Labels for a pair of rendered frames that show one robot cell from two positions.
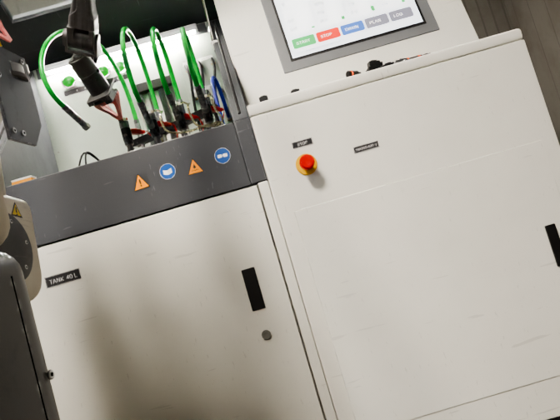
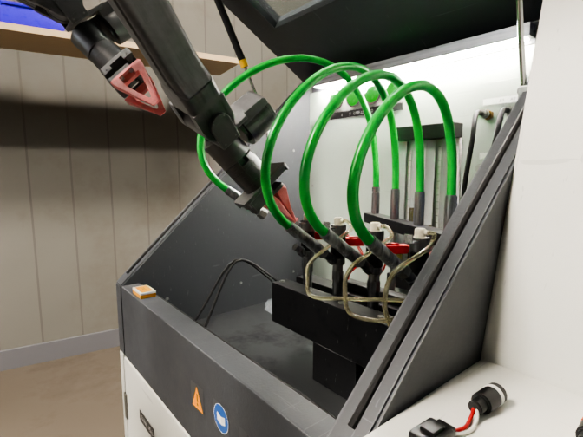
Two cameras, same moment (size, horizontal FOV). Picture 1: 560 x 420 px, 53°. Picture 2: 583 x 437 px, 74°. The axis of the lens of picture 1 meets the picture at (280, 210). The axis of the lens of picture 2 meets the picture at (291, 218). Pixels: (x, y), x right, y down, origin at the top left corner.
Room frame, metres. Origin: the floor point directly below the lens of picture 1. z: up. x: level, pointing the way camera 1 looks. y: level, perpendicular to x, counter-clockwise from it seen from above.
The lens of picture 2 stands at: (1.13, -0.19, 1.20)
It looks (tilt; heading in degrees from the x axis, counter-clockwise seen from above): 7 degrees down; 52
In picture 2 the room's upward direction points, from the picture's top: straight up
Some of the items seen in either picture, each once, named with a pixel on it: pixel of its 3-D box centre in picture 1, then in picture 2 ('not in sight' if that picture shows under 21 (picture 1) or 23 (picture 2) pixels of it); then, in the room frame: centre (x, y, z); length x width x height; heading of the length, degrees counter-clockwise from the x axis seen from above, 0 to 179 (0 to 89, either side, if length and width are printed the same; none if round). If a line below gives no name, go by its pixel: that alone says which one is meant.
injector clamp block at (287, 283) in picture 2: not in sight; (353, 340); (1.61, 0.24, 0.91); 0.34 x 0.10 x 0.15; 91
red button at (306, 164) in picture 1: (307, 162); not in sight; (1.33, -0.09, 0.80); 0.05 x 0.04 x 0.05; 91
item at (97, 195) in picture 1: (120, 189); (194, 377); (1.37, 0.36, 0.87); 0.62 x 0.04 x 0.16; 91
